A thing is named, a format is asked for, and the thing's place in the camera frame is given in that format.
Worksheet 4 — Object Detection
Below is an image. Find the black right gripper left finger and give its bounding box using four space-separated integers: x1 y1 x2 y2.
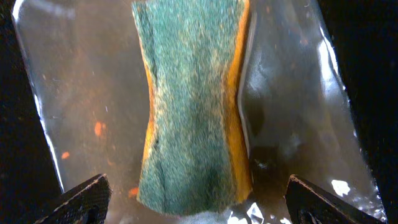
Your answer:
33 174 111 224

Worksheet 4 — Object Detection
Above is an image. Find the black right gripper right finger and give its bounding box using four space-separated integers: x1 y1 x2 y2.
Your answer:
285 175 384 224

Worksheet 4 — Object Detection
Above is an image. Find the green yellow sponge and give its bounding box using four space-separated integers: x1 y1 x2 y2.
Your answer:
132 0 252 216

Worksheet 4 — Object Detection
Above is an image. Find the black water tray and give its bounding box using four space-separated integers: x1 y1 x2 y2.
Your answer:
5 1 390 223

